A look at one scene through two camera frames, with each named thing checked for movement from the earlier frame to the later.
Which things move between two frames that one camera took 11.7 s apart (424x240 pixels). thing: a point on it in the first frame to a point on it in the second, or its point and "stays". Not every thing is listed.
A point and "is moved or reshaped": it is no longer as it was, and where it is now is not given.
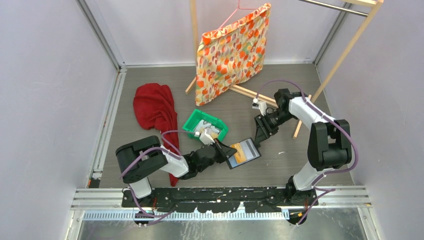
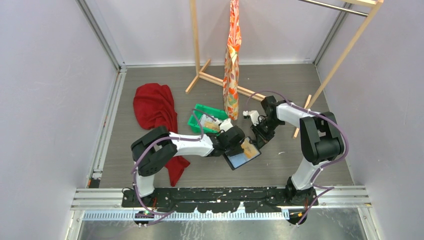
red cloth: (155, 107) stays
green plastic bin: (194, 122) is moved or reshaped
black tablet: (246, 151) stays
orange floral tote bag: (231, 54) to (231, 82)
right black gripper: (261, 134) stays
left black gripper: (227, 151) to (238, 149)
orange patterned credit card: (239, 155) to (250, 149)
